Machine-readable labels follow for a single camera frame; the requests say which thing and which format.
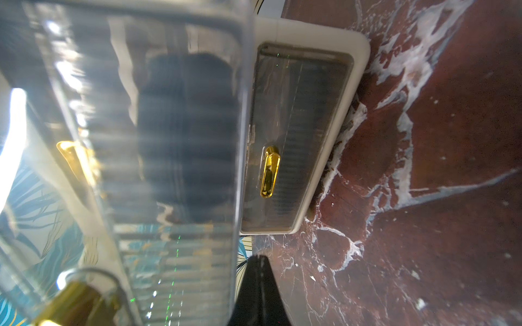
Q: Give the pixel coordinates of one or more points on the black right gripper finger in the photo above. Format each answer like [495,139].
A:
[259,301]

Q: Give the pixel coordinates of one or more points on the clear drawer gold handle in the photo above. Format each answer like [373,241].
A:
[123,131]
[295,99]

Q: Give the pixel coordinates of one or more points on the beige drawer organizer cabinet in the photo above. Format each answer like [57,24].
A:
[305,35]

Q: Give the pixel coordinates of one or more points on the clear bottom drawer gold handle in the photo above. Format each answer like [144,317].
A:
[295,99]

